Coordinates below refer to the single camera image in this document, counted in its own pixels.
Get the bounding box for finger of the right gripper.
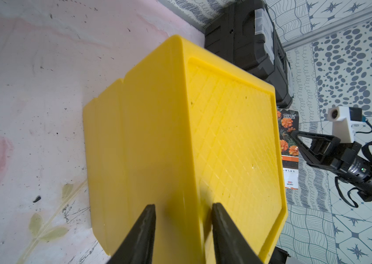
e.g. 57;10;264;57
291;131;341;168

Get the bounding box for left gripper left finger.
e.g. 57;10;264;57
107;204;156;264

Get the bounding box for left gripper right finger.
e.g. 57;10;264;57
211;202;262;264

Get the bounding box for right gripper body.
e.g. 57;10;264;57
331;136;372;208

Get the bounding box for yellow drawer cabinet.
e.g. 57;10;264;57
83;35;287;264

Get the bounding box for black toolbox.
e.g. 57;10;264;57
204;1;293;109

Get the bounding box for floral table mat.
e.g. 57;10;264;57
0;1;204;264

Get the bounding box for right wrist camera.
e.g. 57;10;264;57
327;106;367;143

